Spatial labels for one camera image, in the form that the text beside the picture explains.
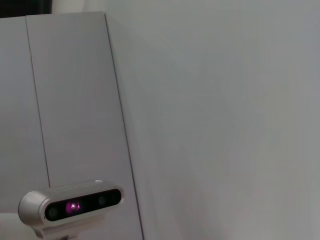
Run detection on white partition panel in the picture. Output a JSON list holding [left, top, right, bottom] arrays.
[[0, 11, 145, 240]]

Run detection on black background panel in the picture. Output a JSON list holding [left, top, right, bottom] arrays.
[[0, 0, 53, 19]]

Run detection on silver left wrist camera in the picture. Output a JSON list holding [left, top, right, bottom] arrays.
[[17, 179, 125, 238]]

